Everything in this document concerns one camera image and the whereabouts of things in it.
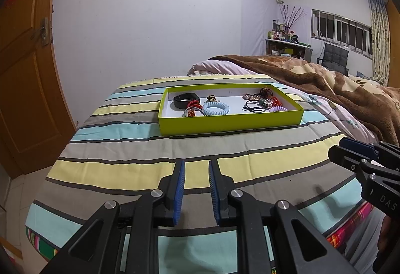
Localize vase of dried branches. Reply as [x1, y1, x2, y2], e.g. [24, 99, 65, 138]
[279, 4, 308, 31]

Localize person's grey clothing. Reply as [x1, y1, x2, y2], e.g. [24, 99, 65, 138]
[337, 208, 388, 274]

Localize green cardboard box tray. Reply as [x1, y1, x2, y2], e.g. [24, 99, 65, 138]
[158, 84, 305, 137]

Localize metal door latch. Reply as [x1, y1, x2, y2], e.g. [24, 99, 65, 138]
[33, 18, 52, 46]

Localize colourful striped cloth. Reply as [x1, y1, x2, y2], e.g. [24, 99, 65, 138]
[25, 202, 376, 262]

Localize wooden door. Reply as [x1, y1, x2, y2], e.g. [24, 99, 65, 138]
[0, 0, 77, 179]

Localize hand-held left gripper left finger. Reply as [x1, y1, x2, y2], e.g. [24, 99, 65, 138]
[40, 161, 186, 274]

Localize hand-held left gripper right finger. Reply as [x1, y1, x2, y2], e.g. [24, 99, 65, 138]
[209, 159, 360, 274]

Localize black silicone wristband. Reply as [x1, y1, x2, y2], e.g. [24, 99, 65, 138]
[173, 93, 201, 110]

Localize black and red beaded bracelet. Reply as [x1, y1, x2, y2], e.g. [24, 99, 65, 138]
[257, 88, 283, 109]

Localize blue spiral hair tie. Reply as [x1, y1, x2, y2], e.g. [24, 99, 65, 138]
[202, 101, 230, 116]

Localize wooden shelf desk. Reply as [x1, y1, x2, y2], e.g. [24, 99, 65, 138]
[265, 39, 313, 60]

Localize red cord beaded bracelet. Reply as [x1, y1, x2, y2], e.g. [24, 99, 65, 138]
[182, 100, 204, 118]

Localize black office chair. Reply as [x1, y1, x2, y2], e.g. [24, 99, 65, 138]
[316, 43, 350, 76]

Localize barred window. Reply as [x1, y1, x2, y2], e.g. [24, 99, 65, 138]
[311, 9, 373, 59]

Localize patterned curtain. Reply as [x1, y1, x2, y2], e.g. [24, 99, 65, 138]
[366, 0, 391, 87]

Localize black elastic hair ties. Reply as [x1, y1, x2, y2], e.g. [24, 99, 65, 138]
[243, 100, 270, 113]

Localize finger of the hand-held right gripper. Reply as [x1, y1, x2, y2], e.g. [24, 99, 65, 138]
[339, 136, 400, 165]
[328, 146, 369, 175]

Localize group of bottles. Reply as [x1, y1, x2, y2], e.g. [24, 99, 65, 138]
[267, 19, 297, 41]

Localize brown fleece blanket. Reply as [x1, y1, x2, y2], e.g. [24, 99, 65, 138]
[208, 55, 400, 149]

